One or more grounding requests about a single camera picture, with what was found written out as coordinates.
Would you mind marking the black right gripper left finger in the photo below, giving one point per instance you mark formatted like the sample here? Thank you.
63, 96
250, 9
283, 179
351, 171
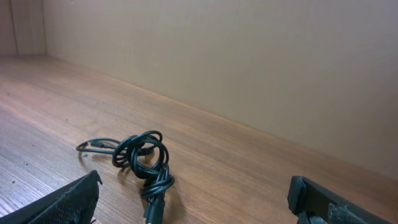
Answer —
74, 203

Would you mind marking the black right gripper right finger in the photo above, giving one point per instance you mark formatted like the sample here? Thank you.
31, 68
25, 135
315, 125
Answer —
311, 203

